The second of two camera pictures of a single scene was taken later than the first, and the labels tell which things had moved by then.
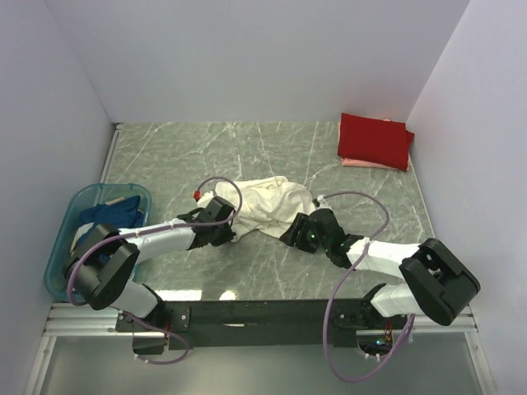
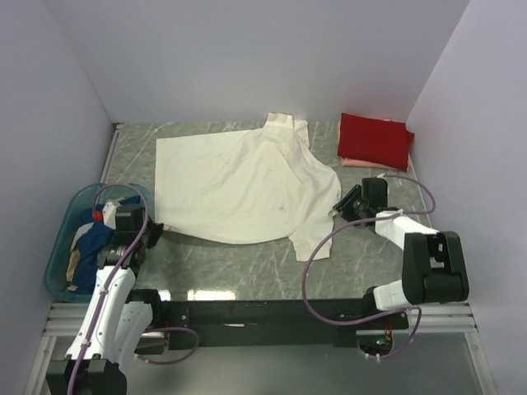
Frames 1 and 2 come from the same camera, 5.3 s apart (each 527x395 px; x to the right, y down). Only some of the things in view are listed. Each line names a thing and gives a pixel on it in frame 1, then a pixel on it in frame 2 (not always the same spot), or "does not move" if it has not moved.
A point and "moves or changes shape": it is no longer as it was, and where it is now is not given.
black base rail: [245, 324] does not move
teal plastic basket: [55, 280] does not move
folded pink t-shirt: [356, 162] does not move
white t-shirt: [266, 206] moves or changes shape
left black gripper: [228, 235] → [156, 231]
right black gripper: [301, 223] → [345, 204]
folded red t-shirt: [375, 141] does not move
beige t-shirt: [85, 228] does not move
